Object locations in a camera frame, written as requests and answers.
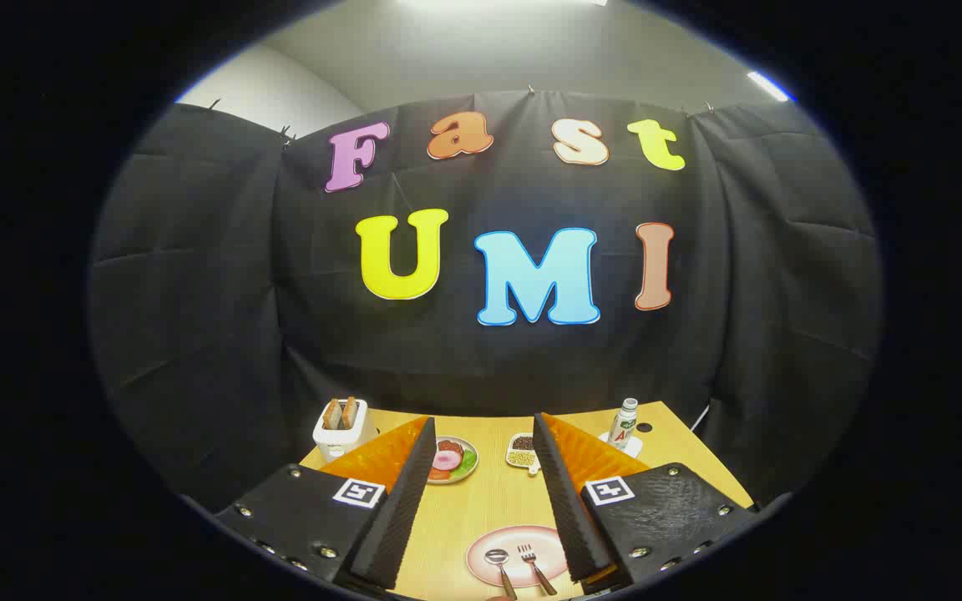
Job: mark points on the pink ham slice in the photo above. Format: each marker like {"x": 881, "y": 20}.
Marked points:
{"x": 446, "y": 460}

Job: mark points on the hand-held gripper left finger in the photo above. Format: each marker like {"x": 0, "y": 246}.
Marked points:
{"x": 402, "y": 509}

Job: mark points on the white plastic bottle green cap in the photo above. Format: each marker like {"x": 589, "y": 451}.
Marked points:
{"x": 623, "y": 426}

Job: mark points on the white square coaster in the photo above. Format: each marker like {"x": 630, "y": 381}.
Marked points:
{"x": 631, "y": 451}

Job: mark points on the green lettuce leaf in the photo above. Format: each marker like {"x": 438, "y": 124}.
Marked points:
{"x": 468, "y": 462}

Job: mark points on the brown meat patty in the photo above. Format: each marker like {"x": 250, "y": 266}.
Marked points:
{"x": 450, "y": 446}

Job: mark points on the orange tomato slice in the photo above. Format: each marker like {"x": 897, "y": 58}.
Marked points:
{"x": 438, "y": 474}

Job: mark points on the grey food plate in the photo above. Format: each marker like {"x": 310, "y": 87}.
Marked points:
{"x": 466, "y": 477}

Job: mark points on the white toaster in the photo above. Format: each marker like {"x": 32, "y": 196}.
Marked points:
{"x": 339, "y": 444}

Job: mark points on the pile of yellow soybeans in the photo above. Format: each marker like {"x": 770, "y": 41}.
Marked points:
{"x": 521, "y": 458}

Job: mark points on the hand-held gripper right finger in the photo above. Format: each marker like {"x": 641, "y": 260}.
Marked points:
{"x": 569, "y": 509}

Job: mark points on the white divided tray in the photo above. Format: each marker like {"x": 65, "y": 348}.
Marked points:
{"x": 521, "y": 467}

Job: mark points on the toast slice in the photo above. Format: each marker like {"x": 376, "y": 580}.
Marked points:
{"x": 349, "y": 411}
{"x": 331, "y": 415}

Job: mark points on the pink plate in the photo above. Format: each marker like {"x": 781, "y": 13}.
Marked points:
{"x": 544, "y": 538}

